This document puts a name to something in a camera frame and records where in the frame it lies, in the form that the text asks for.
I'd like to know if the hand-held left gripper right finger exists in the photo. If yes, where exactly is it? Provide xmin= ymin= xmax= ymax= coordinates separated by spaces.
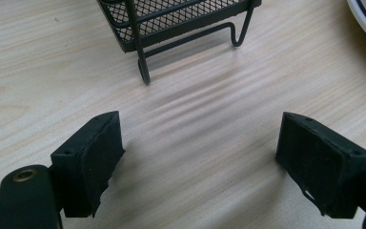
xmin=274 ymin=111 xmax=366 ymax=219

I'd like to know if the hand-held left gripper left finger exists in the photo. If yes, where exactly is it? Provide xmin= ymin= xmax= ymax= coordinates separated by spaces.
xmin=49 ymin=110 xmax=126 ymax=219

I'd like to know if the black wire cutlery rack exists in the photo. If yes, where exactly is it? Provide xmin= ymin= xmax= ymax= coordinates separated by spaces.
xmin=96 ymin=0 xmax=263 ymax=86

